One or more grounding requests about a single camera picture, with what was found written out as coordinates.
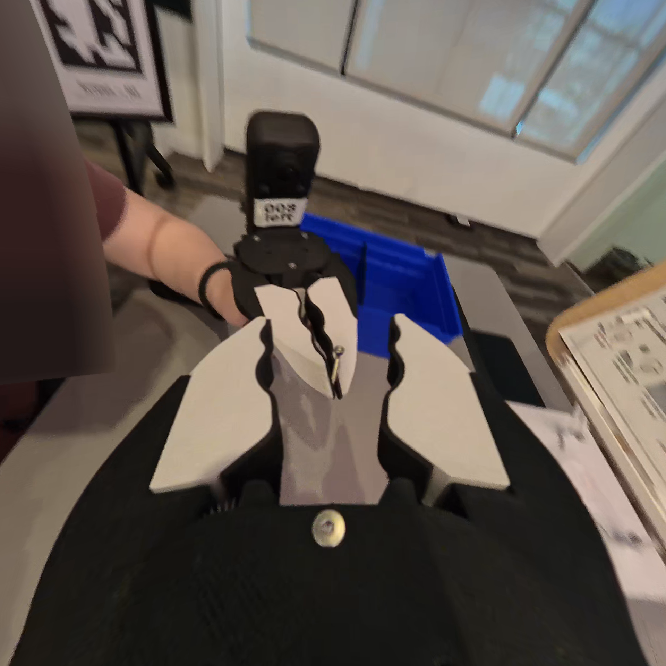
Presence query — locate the blue plastic bin with divider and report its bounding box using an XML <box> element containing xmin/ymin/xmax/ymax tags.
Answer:
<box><xmin>301</xmin><ymin>212</ymin><xmax>464</xmax><ymax>360</ymax></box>

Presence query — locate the instruction sheet on stand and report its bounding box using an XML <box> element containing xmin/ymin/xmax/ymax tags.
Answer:
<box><xmin>507</xmin><ymin>263</ymin><xmax>666</xmax><ymax>666</ymax></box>

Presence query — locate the black wristband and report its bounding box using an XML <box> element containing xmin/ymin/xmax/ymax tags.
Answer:
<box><xmin>198</xmin><ymin>260</ymin><xmax>235</xmax><ymax>320</ymax></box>

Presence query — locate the large glass window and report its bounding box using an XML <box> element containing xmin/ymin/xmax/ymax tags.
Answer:
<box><xmin>247</xmin><ymin>0</ymin><xmax>666</xmax><ymax>164</ymax></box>

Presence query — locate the black framed marker sign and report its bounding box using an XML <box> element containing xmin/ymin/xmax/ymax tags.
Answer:
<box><xmin>28</xmin><ymin>0</ymin><xmax>177</xmax><ymax>196</ymax></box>

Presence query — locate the person's left hand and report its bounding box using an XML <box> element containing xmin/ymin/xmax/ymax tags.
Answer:
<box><xmin>208</xmin><ymin>262</ymin><xmax>251</xmax><ymax>327</ymax></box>

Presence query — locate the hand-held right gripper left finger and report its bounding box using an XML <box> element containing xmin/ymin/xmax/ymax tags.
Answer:
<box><xmin>150</xmin><ymin>317</ymin><xmax>284</xmax><ymax>504</ymax></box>

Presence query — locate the printed instruction poster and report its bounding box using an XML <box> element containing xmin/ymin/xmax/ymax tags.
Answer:
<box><xmin>559</xmin><ymin>291</ymin><xmax>666</xmax><ymax>500</ymax></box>

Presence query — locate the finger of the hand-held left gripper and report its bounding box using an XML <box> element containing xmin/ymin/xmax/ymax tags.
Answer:
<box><xmin>304</xmin><ymin>276</ymin><xmax>360</xmax><ymax>400</ymax></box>
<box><xmin>254</xmin><ymin>285</ymin><xmax>338</xmax><ymax>400</ymax></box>

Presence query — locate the person's left forearm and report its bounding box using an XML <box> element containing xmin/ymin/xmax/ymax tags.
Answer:
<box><xmin>86</xmin><ymin>160</ymin><xmax>232</xmax><ymax>294</ymax></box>

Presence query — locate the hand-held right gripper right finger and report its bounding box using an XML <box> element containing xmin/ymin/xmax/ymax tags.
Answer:
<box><xmin>380</xmin><ymin>314</ymin><xmax>511</xmax><ymax>505</ymax></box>

